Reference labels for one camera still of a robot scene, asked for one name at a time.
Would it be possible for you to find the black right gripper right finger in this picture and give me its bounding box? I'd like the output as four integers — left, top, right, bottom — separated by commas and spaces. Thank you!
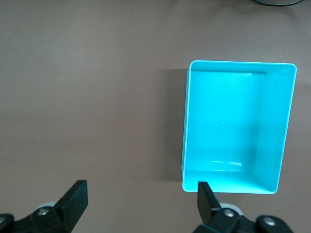
194, 181, 292, 233

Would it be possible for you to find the teal plastic storage bin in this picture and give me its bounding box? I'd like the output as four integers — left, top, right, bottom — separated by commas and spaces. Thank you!
181, 60, 298, 195

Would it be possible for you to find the black cable looping over table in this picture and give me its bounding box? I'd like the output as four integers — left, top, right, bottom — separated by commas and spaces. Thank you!
252, 0, 304, 7

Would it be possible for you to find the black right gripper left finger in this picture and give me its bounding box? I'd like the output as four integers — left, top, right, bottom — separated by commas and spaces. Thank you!
0, 179, 88, 233

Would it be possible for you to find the brown table cover sheet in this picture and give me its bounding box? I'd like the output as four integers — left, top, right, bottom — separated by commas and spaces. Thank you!
0, 0, 311, 233

